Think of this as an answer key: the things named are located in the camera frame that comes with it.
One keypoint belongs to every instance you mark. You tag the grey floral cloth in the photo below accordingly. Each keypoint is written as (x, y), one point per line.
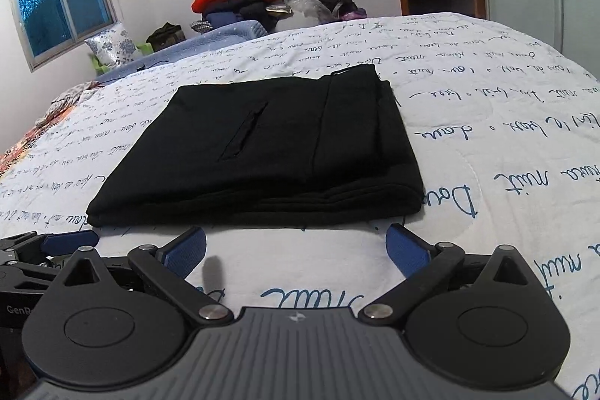
(65, 97)

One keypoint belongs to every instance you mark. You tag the sliding window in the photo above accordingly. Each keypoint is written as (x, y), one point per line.
(61, 6)

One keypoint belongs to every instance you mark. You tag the black pants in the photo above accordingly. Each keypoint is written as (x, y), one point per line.
(258, 156)

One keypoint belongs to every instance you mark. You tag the dark brown bag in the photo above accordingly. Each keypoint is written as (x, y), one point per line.
(164, 34)

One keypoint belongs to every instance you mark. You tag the white script-print bedspread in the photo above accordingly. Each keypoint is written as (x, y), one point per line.
(492, 123)

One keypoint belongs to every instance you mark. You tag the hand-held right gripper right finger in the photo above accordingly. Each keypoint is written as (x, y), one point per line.
(405, 250)

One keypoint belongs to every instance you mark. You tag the purple cloth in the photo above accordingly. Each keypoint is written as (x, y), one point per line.
(354, 14)

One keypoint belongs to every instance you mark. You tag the light blue blanket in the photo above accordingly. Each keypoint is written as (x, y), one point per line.
(225, 33)

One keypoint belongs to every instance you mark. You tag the checkered cloth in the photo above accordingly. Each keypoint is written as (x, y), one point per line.
(201, 25)

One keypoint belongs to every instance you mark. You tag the clear plastic bag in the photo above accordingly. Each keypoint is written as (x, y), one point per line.
(304, 8)

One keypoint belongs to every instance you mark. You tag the orange patterned blanket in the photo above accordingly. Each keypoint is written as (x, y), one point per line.
(18, 151)

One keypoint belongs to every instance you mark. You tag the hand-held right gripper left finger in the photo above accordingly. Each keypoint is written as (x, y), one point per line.
(187, 247)

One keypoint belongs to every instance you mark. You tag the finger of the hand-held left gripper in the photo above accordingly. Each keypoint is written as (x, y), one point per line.
(70, 242)

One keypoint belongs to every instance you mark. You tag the blue floral pillow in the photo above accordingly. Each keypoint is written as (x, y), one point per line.
(115, 44)

